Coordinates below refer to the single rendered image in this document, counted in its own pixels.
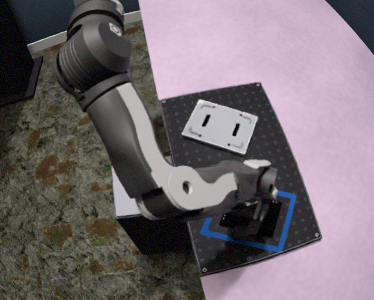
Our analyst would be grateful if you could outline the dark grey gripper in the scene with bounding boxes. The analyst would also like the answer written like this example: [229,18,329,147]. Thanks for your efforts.
[228,197,271,242]

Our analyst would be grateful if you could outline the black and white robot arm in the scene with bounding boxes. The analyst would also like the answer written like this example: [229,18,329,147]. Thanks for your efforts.
[54,0,278,223]

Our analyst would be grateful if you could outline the blue tape rectangle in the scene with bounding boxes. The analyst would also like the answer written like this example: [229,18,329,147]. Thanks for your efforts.
[200,190,296,253]

